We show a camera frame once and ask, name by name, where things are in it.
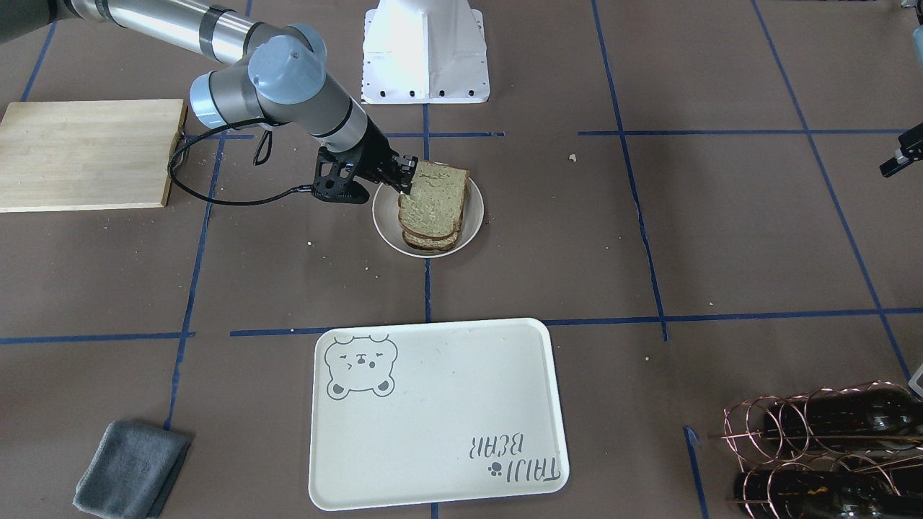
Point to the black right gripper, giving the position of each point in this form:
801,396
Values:
377,154

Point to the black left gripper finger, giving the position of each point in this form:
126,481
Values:
909,150

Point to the white round plate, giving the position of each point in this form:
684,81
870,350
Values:
384,211

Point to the bread slice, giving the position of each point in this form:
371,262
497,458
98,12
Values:
431,241
434,174

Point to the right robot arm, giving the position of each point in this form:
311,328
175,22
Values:
272,76

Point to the white bear tray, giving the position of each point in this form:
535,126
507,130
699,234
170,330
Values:
434,412

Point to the dark wine bottle upper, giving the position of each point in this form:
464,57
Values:
883,418

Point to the dark wine bottle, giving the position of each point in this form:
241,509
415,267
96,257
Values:
789,493
883,418

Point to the wooden cutting board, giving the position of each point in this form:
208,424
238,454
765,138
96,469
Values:
88,155

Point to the dark wine bottle lower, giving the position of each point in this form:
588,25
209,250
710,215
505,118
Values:
789,493

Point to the grey folded cloth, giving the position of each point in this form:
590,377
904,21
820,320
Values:
132,472

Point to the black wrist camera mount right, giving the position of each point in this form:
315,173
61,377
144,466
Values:
334,176

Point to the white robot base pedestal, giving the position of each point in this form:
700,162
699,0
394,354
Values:
424,52

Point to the copper wire bottle rack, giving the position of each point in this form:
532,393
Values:
743,433

